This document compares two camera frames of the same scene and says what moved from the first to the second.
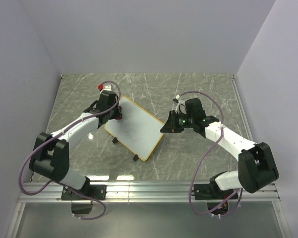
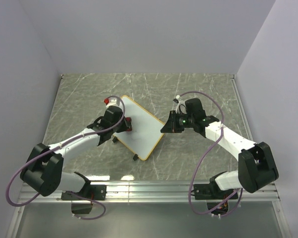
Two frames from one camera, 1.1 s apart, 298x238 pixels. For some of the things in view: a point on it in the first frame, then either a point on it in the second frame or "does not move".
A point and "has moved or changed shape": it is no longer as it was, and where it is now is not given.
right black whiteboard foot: x=136 y=157 does not move
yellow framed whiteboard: x=138 y=130 does not move
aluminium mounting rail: x=51 y=192 does not move
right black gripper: x=171 y=126 does not move
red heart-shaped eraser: x=119 y=117 has moved or changed shape
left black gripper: x=116 y=115 -> x=124 y=126
